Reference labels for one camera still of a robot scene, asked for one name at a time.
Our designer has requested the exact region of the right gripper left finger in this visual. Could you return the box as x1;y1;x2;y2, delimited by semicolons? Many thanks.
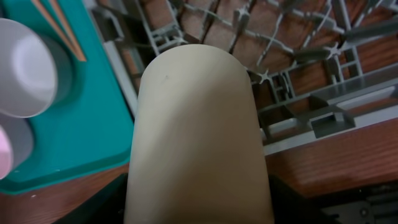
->
53;173;127;224

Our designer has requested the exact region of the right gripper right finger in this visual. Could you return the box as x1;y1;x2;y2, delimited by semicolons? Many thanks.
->
269;175;339;224

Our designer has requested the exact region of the white cup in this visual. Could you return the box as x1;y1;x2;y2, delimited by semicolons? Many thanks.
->
124;44;274;223

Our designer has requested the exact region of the grey bowl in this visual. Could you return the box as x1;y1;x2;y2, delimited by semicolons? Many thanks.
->
1;18;73;118

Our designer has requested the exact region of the wooden chopstick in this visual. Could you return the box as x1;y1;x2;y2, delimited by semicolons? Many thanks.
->
31;0;75;55
49;0;86;62

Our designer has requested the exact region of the grey dishwasher rack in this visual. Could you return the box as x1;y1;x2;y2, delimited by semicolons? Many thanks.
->
83;1;397;154

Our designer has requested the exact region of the teal serving tray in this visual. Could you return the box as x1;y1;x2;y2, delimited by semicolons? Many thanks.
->
1;0;134;195

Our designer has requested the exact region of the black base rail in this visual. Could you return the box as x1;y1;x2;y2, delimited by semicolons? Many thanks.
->
311;180;397;224

